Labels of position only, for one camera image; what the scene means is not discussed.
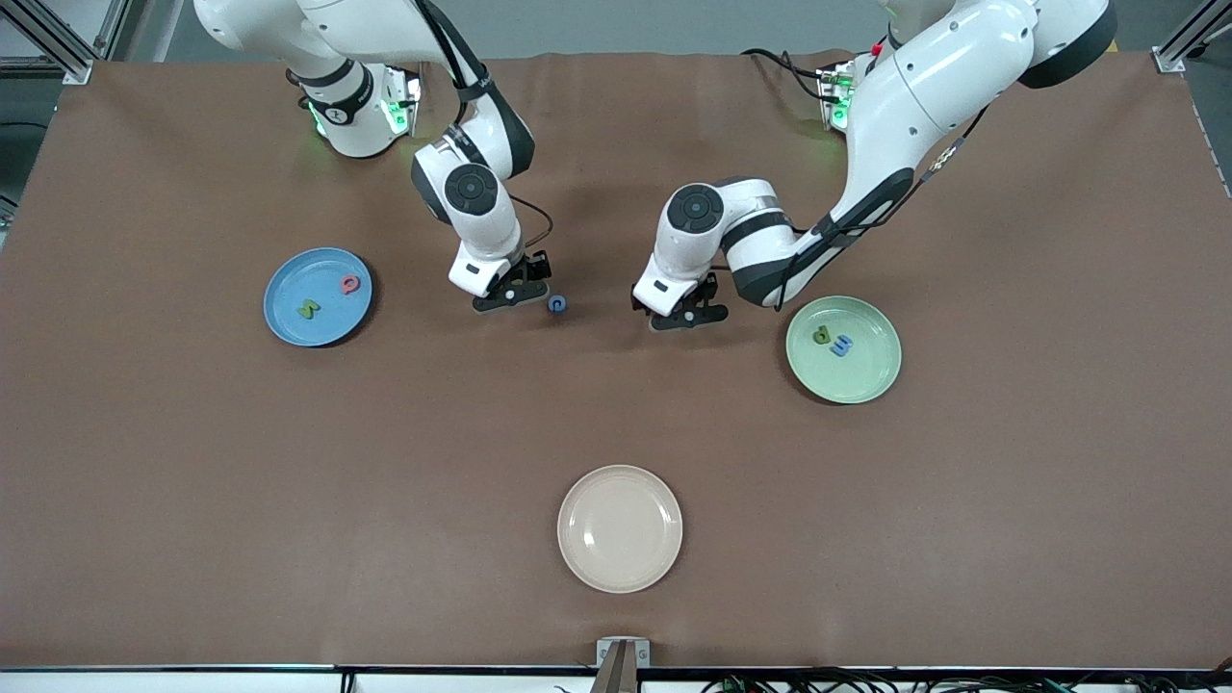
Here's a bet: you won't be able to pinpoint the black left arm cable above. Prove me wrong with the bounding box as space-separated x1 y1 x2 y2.
770 106 992 309

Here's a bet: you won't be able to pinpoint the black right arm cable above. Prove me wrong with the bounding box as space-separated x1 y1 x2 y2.
414 0 554 256

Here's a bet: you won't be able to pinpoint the green plate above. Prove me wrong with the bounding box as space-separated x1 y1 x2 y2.
784 295 904 406

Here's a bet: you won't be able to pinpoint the black left base cables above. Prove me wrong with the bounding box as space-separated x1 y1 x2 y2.
740 47 840 105

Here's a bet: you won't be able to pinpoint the blue plate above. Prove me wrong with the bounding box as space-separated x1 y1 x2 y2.
263 247 374 348

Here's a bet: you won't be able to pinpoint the beige plate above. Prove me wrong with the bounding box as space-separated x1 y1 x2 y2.
556 464 684 595

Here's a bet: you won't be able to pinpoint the grey metal camera bracket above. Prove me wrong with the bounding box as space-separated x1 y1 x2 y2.
592 636 652 693

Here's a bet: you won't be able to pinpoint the brown table mat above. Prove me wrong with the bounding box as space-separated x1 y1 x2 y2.
0 50 1232 672

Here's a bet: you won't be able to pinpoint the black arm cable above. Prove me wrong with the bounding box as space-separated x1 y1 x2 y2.
770 106 992 309
414 0 554 256

